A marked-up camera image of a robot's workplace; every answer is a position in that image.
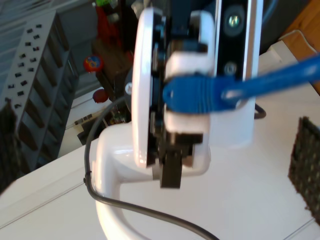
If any grey drawer cabinet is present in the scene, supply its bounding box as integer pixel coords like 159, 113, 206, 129
4, 9, 81, 173

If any blue network cable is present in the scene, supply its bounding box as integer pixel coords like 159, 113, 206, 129
162, 53, 320, 114

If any red plastic bottle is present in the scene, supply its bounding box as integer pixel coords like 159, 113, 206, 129
96, 4, 113, 50

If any red ball with logo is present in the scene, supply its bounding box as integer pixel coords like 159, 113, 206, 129
83, 54, 105, 73

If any black camera cable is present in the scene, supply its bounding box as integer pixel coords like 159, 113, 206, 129
83, 96, 267, 240

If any plain red round knob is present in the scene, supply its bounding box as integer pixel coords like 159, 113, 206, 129
91, 88, 109, 105

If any white camera bar with bracket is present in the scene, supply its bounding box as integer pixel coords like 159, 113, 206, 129
209, 0, 260, 149

